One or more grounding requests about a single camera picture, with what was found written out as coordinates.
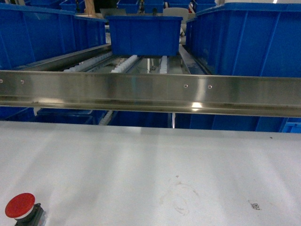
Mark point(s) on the small printed code sticker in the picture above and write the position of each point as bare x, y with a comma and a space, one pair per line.
254, 204

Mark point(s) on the stainless steel shelf rail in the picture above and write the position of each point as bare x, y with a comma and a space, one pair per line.
210, 94

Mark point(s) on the white roller track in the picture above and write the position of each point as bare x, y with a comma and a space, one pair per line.
125, 65

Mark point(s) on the large blue bin right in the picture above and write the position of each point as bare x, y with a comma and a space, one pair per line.
247, 39

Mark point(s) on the large blue bin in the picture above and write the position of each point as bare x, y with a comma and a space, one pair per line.
30, 34
247, 39

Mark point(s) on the blue bin centre shelf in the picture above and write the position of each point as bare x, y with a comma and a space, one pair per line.
145, 35

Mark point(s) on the red mushroom push button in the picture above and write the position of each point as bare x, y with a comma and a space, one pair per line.
23, 209

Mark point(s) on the large blue bin left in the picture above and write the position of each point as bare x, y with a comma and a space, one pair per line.
30, 34

